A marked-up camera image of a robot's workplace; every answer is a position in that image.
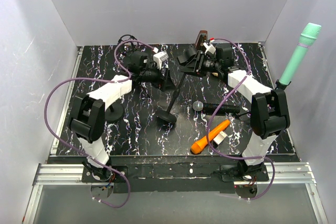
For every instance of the black silver-mesh microphone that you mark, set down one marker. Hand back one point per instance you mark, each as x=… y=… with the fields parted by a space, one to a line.
x=209 y=108

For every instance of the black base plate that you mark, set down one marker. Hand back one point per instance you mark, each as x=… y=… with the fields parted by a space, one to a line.
x=160 y=173

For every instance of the orange microphone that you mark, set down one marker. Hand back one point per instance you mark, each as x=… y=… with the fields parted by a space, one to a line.
x=199 y=145

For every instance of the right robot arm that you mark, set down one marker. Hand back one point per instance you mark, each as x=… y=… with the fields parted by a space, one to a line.
x=264 y=133

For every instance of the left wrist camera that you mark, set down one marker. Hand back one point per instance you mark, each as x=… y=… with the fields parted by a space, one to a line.
x=159 y=58

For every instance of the round-base stand for cream mic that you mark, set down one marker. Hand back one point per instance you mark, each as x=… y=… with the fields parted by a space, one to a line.
x=166 y=115

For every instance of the small white blue box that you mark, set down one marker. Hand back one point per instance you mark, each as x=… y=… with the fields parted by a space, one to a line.
x=219 y=138

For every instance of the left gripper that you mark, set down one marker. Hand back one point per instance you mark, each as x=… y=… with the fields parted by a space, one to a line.
x=167 y=84

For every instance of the green microphone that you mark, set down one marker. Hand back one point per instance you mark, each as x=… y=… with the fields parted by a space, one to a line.
x=307 y=38

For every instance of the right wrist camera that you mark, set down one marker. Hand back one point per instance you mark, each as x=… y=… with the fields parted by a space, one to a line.
x=209 y=48

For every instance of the aluminium rail frame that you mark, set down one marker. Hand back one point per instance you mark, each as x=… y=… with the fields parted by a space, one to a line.
x=289 y=195

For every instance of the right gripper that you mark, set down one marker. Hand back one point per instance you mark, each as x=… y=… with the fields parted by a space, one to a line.
x=197 y=65

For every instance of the tripod shock-mount mic stand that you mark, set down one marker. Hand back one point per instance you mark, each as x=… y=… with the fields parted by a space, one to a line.
x=131 y=51

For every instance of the tripod stand for green mic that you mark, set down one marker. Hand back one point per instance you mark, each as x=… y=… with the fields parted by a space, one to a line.
x=265 y=102

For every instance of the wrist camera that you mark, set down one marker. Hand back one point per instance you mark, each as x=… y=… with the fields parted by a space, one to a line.
x=209 y=48
x=159 y=58

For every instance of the brown metronome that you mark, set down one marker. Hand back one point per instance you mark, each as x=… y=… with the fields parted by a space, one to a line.
x=201 y=38

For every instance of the short round-base mic stand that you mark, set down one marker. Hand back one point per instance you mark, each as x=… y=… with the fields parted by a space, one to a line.
x=114 y=113

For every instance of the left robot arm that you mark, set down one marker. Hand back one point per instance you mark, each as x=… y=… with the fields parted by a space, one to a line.
x=91 y=111

